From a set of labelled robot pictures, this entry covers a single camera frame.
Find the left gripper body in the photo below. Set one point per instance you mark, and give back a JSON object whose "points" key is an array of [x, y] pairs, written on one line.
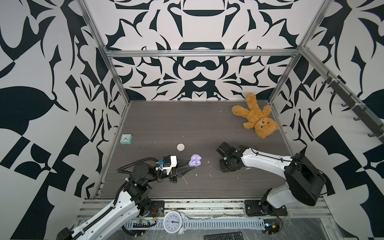
{"points": [[171, 177]]}

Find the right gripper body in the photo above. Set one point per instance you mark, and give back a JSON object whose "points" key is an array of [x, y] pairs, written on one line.
{"points": [[225, 166]]}

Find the brown teddy bear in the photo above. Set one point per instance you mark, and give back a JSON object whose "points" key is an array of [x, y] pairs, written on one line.
{"points": [[257, 118]]}

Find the white earbud charging case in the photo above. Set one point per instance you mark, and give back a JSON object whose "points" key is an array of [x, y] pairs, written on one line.
{"points": [[180, 147]]}

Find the white slotted cable duct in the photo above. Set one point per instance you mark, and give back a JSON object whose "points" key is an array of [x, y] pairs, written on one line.
{"points": [[206, 224]]}

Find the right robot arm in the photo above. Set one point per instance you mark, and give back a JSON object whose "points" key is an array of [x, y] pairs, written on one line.
{"points": [[303, 181]]}

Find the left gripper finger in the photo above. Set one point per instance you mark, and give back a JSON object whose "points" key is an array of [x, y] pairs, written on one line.
{"points": [[180, 172], [182, 165]]}

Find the purple earbud charging case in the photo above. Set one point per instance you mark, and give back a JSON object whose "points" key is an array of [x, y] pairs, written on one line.
{"points": [[195, 160]]}

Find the small teal square clock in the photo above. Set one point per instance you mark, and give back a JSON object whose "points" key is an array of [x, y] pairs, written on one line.
{"points": [[126, 139]]}

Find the black remote control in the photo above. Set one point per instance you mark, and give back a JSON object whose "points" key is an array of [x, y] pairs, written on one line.
{"points": [[225, 236]]}

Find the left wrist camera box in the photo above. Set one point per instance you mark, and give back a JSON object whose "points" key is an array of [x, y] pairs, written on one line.
{"points": [[167, 164]]}

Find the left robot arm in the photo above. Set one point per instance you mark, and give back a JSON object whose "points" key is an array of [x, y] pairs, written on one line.
{"points": [[131, 199]]}

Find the green circuit board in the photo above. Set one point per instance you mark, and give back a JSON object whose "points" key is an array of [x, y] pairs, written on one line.
{"points": [[271, 228]]}

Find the white round alarm clock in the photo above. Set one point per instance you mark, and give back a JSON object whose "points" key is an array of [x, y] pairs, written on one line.
{"points": [[175, 222]]}

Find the black wall hook rail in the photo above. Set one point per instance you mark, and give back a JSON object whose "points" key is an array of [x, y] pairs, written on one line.
{"points": [[352, 102]]}

